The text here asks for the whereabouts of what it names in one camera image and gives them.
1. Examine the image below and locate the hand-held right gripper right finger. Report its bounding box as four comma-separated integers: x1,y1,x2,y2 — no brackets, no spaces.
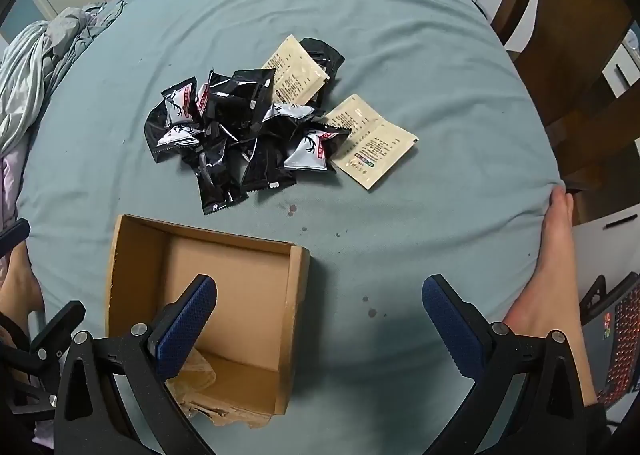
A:
421,274,613,455

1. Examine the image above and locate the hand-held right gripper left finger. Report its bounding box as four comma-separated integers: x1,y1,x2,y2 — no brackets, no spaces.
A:
54,275,218,455

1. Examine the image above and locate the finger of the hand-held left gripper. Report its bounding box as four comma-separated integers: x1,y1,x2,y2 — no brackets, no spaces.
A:
27,300,87,376
0,218,32,257

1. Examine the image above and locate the brown cardboard box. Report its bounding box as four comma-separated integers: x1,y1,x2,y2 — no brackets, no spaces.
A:
104,214,311,428

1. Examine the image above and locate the beige double sachet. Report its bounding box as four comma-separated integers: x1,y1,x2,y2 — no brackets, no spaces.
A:
325,94,420,191

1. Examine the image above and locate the pile of snack packets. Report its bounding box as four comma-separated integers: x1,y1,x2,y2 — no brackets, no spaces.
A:
144,69,353,216

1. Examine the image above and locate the beige single sachet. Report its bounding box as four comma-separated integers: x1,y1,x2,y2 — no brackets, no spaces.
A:
261,34,331,106

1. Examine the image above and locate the black snack packet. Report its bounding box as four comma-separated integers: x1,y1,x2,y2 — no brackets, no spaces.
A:
300,38,346,106

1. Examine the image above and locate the person's left foot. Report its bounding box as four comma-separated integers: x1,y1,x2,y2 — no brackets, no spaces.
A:
0,245,46,317

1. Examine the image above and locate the person's foot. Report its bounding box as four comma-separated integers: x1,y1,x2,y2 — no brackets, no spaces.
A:
502,185,598,408
0,245,46,317

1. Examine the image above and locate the crumpled brown packing wrap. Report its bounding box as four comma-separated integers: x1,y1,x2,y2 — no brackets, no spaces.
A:
165,352,273,428

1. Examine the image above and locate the lilac bed sheet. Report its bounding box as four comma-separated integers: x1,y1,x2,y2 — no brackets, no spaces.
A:
0,140,32,236

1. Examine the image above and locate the person's right foot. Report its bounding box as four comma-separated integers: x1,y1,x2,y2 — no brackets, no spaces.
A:
502,185,598,408

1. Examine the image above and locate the crumpled grey-green blanket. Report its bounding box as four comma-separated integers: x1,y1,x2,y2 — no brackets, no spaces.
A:
0,0,126,156

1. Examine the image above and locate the white board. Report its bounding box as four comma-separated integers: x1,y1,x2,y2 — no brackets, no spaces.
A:
570,202,640,326

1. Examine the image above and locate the laptop with backlit keyboard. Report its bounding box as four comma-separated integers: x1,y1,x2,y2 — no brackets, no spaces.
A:
580,272,640,408

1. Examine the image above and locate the teal bed sheet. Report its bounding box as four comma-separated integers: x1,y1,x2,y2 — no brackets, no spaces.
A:
15,0,568,455

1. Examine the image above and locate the white drawer unit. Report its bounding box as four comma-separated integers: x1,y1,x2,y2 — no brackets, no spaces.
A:
602,20,640,97

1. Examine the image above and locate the brown wooden chair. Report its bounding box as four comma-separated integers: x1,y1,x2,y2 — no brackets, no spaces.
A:
490,0,640,226

